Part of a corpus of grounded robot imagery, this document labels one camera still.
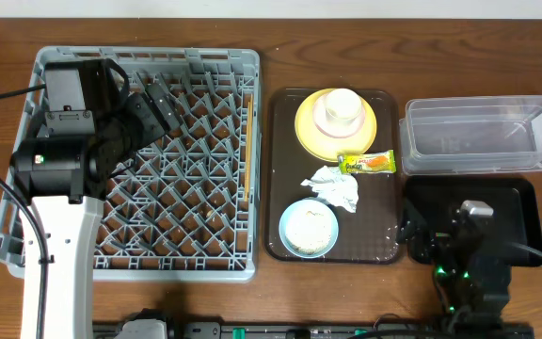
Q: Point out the light blue rice bowl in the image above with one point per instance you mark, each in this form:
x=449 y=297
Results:
x=308 y=229

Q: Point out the wooden chopstick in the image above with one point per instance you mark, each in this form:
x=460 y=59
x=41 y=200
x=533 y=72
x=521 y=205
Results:
x=251 y=148
x=248 y=147

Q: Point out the yellow pandan cake wrapper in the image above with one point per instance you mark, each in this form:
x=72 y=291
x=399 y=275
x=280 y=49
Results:
x=369 y=163

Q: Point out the black plastic tray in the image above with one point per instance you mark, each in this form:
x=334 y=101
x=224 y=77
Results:
x=515 y=218

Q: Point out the cream plastic cup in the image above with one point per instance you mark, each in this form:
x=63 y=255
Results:
x=342 y=106

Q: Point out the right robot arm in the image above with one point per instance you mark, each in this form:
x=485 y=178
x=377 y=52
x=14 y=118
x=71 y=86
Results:
x=470 y=279

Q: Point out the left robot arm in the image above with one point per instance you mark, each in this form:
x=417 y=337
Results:
x=60 y=170

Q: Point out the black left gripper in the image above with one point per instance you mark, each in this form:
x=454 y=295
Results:
x=144 y=119

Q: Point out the pink plastic bowl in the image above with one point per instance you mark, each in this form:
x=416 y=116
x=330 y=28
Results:
x=319 y=118

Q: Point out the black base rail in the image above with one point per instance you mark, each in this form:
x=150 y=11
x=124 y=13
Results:
x=212 y=330

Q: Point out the clear plastic bin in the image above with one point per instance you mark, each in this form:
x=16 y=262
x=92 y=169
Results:
x=470 y=135

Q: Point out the white tissue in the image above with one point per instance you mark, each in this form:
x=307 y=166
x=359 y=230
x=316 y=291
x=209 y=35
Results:
x=334 y=188

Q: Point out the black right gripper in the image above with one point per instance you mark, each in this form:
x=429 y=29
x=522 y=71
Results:
x=436 y=238

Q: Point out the grey dishwasher rack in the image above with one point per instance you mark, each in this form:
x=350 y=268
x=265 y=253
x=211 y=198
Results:
x=175 y=211

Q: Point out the dark brown serving tray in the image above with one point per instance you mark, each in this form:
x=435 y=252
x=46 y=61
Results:
x=365 y=237

